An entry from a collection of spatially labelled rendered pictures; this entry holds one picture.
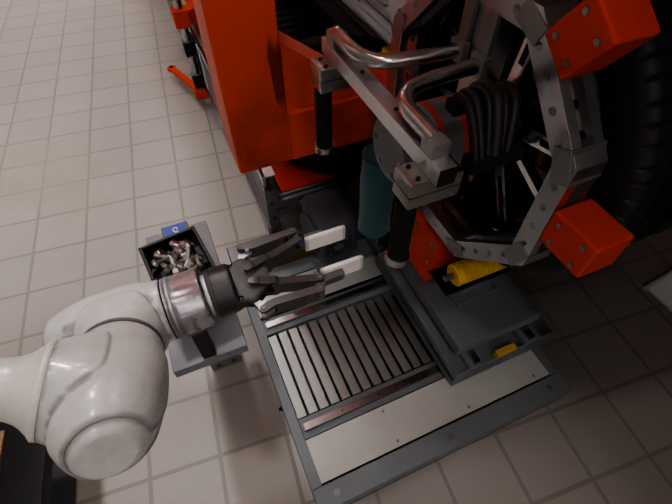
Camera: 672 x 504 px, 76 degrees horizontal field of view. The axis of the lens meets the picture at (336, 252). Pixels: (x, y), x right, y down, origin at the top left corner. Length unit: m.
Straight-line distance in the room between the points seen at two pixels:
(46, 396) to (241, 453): 0.98
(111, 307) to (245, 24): 0.71
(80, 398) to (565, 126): 0.66
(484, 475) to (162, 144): 2.00
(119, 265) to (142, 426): 1.46
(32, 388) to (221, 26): 0.82
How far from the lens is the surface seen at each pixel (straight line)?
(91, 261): 1.97
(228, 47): 1.11
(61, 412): 0.48
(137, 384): 0.48
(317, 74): 0.88
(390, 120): 0.69
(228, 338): 1.05
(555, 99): 0.70
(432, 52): 0.80
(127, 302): 0.61
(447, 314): 1.36
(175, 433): 1.49
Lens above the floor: 1.36
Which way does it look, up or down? 52 degrees down
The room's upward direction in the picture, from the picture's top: straight up
